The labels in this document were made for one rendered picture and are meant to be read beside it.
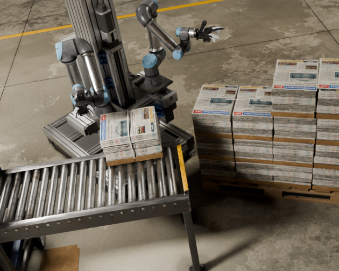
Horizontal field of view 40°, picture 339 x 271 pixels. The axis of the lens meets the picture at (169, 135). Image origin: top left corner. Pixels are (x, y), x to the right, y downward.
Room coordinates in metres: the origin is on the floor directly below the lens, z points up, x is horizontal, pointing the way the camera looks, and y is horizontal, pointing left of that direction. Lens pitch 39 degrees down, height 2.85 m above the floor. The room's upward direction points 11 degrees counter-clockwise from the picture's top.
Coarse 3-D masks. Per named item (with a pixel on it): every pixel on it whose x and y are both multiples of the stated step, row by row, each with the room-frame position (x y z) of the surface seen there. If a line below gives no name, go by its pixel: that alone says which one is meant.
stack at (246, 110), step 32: (224, 96) 2.79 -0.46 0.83; (256, 96) 2.72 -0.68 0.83; (224, 128) 2.58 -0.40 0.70; (256, 128) 2.49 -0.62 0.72; (288, 128) 2.42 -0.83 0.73; (320, 128) 2.33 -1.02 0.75; (224, 160) 2.60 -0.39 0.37; (288, 160) 2.41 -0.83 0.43; (320, 160) 2.32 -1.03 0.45; (224, 192) 2.59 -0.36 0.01; (256, 192) 2.52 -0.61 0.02; (320, 192) 2.31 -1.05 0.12
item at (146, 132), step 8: (136, 112) 2.51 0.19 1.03; (144, 112) 2.49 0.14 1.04; (152, 112) 2.48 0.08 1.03; (136, 120) 2.43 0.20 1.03; (144, 120) 2.41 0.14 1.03; (152, 120) 2.39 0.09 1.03; (136, 128) 2.35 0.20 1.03; (144, 128) 2.33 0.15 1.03; (152, 128) 2.32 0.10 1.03; (136, 136) 2.28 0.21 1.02; (144, 136) 2.27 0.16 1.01; (152, 136) 2.27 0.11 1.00; (160, 136) 2.42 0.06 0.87; (136, 144) 2.28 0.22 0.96; (144, 144) 2.28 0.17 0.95; (152, 144) 2.27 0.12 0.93; (160, 144) 2.27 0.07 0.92; (144, 152) 2.28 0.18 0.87; (152, 152) 2.28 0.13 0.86; (160, 152) 2.28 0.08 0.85
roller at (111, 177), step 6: (108, 168) 2.28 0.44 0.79; (114, 168) 2.27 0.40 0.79; (108, 174) 2.22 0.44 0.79; (114, 174) 2.22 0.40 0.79; (108, 180) 2.17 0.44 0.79; (114, 180) 2.16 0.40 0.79; (108, 186) 2.11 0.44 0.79; (114, 186) 2.11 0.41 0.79; (108, 192) 2.06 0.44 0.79; (114, 192) 2.05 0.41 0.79; (108, 198) 2.00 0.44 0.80; (114, 198) 2.00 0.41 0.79; (108, 204) 1.95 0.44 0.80; (114, 204) 1.95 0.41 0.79
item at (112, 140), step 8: (112, 112) 2.56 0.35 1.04; (120, 112) 2.55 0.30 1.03; (104, 120) 2.49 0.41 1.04; (112, 120) 2.47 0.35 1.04; (120, 120) 2.46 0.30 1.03; (104, 128) 2.41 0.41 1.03; (112, 128) 2.39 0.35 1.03; (120, 128) 2.38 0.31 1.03; (104, 136) 2.33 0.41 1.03; (112, 136) 2.31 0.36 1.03; (120, 136) 2.30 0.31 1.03; (104, 144) 2.28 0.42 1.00; (112, 144) 2.28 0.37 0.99; (120, 144) 2.28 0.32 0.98; (104, 152) 2.29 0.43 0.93; (112, 152) 2.28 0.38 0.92; (120, 152) 2.29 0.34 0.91; (112, 160) 2.29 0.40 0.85
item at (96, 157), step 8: (168, 144) 2.40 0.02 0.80; (176, 144) 2.39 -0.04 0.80; (176, 152) 2.38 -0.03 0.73; (64, 160) 2.44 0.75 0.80; (72, 160) 2.42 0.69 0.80; (80, 160) 2.41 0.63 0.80; (88, 160) 2.40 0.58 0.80; (96, 160) 2.39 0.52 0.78; (144, 160) 2.39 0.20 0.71; (16, 168) 2.45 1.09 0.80; (24, 168) 2.43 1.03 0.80; (32, 168) 2.42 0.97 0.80; (40, 168) 2.40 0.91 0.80; (88, 168) 2.40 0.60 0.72; (32, 176) 2.41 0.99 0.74; (40, 176) 2.40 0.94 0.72
